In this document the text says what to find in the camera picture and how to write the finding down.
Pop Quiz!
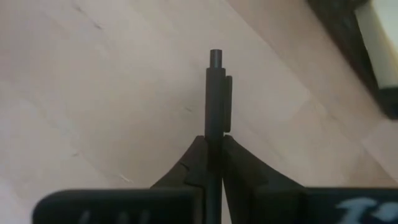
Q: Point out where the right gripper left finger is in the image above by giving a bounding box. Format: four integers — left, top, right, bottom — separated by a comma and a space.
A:
32, 134, 207, 224

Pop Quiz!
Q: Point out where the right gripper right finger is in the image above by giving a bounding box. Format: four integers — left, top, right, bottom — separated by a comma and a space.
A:
221, 133, 398, 224

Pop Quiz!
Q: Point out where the black pen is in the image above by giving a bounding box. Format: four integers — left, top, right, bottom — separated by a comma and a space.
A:
204, 49, 233, 224

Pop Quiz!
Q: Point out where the yellow sticky note pad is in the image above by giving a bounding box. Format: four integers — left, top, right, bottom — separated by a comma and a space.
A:
354, 0, 398, 90

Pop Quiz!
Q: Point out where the black mesh desk organizer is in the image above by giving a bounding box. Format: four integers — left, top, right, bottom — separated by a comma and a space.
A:
306, 0, 398, 121

